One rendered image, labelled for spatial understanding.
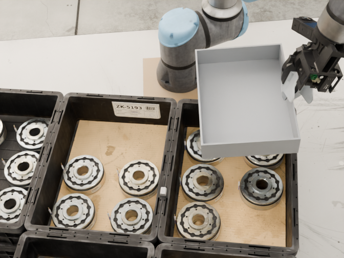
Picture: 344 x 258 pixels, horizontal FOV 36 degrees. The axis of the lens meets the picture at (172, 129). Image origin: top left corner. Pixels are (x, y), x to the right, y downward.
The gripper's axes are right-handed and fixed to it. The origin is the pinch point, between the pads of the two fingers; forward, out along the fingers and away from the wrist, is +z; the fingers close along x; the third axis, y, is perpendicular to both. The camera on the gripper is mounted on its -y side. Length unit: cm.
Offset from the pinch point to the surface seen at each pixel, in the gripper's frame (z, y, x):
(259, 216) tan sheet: 26.6, 16.0, -0.2
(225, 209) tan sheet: 28.8, 12.9, -7.5
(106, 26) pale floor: 119, -149, -18
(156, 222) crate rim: 24.0, 19.4, -26.2
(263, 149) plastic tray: 3.8, 12.8, -7.4
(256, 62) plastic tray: 4.1, -12.7, -3.3
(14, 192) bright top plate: 41, 3, -57
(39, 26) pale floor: 130, -155, -54
